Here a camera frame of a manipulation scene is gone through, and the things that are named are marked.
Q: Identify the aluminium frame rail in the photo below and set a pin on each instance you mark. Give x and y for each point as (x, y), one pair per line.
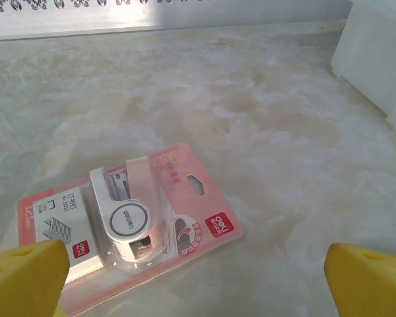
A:
(85, 31)

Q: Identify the pink stapler blister pack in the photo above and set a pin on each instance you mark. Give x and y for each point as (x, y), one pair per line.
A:
(184, 185)

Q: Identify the white plastic bin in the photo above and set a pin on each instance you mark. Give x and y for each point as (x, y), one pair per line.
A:
(373, 49)

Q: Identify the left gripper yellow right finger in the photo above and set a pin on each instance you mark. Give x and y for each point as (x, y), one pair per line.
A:
(373, 284)

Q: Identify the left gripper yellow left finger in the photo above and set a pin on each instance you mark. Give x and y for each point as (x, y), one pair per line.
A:
(23, 280)

